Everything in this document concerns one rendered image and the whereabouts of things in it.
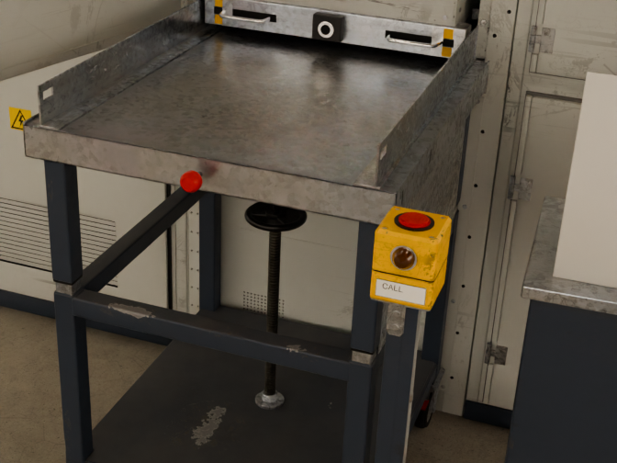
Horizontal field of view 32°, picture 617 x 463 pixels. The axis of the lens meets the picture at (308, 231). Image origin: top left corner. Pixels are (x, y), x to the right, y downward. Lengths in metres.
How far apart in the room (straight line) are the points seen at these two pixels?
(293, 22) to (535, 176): 0.58
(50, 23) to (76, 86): 0.28
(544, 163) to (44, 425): 1.22
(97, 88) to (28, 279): 1.02
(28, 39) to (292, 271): 0.82
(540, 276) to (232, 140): 0.52
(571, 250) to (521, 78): 0.68
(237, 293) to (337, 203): 1.01
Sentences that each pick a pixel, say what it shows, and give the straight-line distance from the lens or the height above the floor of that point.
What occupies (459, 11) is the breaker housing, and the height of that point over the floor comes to 0.95.
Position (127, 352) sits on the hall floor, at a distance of 2.71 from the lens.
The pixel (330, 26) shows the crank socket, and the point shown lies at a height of 0.90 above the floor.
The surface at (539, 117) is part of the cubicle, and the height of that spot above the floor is 0.76.
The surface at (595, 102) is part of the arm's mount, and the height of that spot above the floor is 1.02.
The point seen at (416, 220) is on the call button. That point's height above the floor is 0.91.
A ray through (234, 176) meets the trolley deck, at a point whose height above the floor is 0.82.
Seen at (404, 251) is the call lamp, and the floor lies 0.88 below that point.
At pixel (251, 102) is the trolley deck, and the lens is 1.86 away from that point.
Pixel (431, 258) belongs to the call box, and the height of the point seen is 0.88.
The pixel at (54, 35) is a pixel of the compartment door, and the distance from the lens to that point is 2.10.
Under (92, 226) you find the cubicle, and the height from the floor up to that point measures 0.30.
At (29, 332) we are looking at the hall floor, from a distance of 2.82.
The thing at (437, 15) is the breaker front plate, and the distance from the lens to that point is 2.09.
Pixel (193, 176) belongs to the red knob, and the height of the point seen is 0.83.
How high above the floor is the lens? 1.48
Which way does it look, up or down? 27 degrees down
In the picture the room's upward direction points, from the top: 3 degrees clockwise
